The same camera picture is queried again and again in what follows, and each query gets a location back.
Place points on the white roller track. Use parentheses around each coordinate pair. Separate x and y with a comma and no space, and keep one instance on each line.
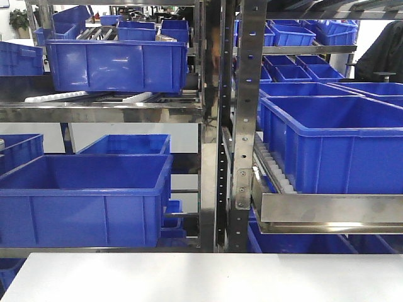
(278,179)

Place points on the blue bin behind lower left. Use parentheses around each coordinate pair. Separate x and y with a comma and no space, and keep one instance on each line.
(129,144)

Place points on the large blue bin on shelf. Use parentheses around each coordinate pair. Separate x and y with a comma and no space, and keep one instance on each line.
(335,145)

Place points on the perforated steel rack upright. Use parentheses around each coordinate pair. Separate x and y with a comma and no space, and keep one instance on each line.
(249,57)

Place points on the blue bin upper left shelf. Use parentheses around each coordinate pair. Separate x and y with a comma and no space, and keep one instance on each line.
(117,66)

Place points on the large blue bin lower left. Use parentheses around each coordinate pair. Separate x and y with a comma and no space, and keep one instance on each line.
(85,201)

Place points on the steel shelf front rail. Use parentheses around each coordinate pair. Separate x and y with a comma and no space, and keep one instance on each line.
(325,213)

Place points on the steel shelf rail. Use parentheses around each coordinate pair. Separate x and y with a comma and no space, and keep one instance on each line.
(325,213)
(101,113)

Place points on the left steel shelf rail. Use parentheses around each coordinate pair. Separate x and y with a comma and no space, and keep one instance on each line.
(101,113)

